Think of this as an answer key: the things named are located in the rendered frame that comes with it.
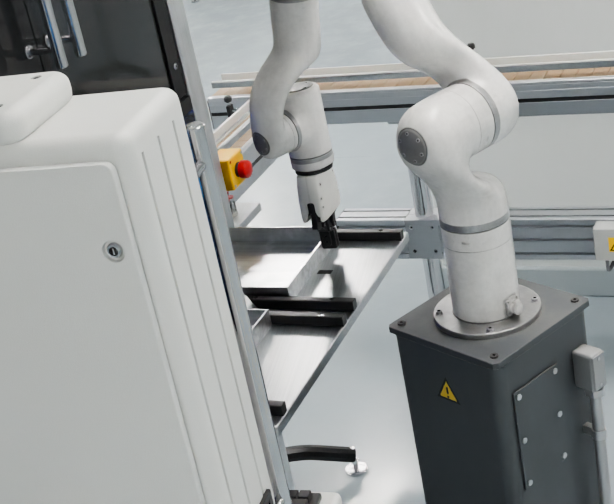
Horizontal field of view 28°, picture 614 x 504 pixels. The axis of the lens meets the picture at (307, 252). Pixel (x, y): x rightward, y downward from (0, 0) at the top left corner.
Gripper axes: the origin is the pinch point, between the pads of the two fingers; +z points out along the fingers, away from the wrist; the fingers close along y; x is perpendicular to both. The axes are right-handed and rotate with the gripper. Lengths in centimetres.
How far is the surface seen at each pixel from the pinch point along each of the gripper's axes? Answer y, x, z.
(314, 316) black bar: 27.2, 7.0, 2.7
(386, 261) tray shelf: 1.9, 11.9, 4.5
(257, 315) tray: 28.0, -3.9, 2.0
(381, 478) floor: -44, -21, 91
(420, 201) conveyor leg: -87, -13, 31
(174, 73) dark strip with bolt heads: -2.8, -27.0, -35.6
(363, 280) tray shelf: 9.8, 9.9, 4.6
